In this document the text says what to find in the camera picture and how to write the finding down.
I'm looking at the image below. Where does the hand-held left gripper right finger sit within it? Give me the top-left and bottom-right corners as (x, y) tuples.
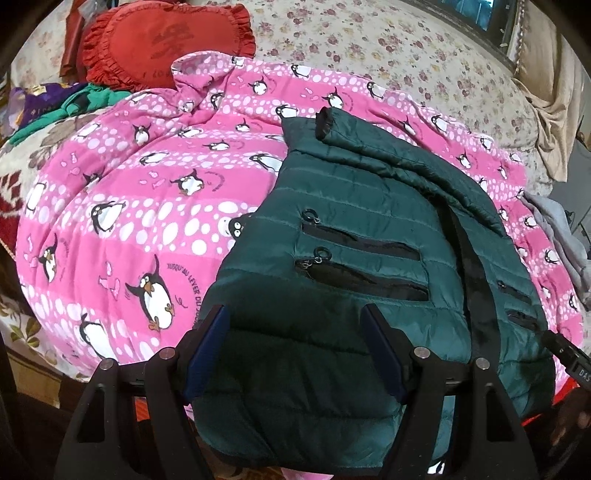
(361, 303), (540, 480)

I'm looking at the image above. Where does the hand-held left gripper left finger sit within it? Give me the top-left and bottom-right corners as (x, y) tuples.
(59, 304), (230, 480)

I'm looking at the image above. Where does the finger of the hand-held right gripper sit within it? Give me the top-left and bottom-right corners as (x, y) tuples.
(539, 330), (575, 363)

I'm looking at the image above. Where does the dark green puffer jacket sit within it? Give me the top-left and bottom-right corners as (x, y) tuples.
(191, 107), (557, 468)

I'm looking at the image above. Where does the person's right hand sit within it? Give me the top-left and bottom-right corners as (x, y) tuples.
(545, 390), (589, 445)

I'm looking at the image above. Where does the grey cloth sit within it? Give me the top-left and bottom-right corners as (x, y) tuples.
(522, 191), (591, 311)

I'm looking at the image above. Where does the pink penguin print blanket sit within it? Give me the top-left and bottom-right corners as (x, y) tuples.
(14, 54), (585, 480)

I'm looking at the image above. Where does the beige curtain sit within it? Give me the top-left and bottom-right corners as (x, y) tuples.
(510, 0), (588, 182)

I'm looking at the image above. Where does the green cloth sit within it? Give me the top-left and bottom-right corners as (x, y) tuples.
(9, 85), (132, 146)

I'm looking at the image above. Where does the purple cloth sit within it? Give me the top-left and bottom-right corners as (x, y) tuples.
(4, 83), (88, 139)

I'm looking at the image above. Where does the floral bed sheet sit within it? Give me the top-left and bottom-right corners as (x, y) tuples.
(9, 0), (555, 197)

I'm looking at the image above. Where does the red ruffled heart pillow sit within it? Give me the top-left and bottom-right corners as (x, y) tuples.
(81, 4), (257, 93)

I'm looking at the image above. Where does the dark red cloth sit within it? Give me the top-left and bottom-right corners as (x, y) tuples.
(60, 0), (109, 80)

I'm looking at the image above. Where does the dark window frame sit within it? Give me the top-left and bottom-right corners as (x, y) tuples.
(434, 0), (525, 71)

